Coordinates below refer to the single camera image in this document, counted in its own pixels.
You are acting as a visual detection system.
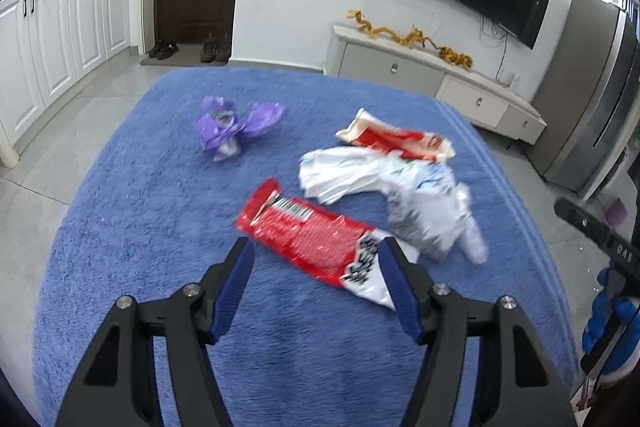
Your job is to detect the golden tiger figurine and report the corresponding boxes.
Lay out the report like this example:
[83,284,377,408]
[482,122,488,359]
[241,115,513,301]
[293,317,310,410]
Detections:
[439,47,475,69]

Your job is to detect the blue striped curtain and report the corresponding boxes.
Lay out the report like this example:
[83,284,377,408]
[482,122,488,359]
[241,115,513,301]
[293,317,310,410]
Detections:
[607,0,640,32]

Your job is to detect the grey steel refrigerator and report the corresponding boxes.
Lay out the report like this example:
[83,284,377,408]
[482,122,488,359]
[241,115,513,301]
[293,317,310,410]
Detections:
[529,0,640,201]

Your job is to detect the red snack wrapper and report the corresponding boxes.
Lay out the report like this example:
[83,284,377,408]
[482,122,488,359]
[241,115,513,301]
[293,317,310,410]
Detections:
[235,178,418,312]

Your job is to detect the white floor cabinet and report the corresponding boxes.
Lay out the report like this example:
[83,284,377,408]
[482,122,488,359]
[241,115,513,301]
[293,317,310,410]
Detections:
[0,0,132,168]

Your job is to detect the hanging television cables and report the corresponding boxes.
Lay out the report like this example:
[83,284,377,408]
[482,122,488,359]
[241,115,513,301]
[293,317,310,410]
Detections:
[479,14,519,80]

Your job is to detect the grey doormat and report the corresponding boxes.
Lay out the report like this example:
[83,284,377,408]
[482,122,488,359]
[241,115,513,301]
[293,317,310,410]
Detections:
[140,44,232,68]

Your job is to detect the grey white television cabinet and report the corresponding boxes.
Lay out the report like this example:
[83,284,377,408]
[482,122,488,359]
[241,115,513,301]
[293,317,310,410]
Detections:
[324,24,547,145]

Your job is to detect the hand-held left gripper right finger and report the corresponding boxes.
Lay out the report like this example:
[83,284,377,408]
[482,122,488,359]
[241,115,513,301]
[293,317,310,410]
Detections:
[377,237,578,427]

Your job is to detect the white plastic bag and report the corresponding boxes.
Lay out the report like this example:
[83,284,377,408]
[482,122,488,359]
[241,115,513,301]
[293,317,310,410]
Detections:
[298,147,489,265]

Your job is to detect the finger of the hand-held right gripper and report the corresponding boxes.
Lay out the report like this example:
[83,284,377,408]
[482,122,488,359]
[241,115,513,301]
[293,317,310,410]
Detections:
[554,198,615,249]

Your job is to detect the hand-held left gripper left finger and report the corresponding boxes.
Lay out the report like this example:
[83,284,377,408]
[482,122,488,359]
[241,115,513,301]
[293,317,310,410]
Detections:
[54,237,257,427]

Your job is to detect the golden dragon figurine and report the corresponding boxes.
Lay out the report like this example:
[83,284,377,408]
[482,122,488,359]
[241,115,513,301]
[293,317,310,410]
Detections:
[347,9,437,51]

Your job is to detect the person's right hand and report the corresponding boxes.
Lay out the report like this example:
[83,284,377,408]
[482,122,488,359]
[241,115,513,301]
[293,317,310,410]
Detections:
[582,266,640,375]

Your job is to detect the purple plastic bag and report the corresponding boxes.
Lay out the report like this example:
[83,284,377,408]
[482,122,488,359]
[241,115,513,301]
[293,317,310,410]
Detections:
[194,96,287,162]

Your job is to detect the blue terry towel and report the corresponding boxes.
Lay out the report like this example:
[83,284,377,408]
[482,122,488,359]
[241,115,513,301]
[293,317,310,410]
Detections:
[31,67,581,427]

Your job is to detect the red white torn wrapper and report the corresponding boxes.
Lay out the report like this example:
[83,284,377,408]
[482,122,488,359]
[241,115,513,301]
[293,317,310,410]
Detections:
[335,108,456,162]

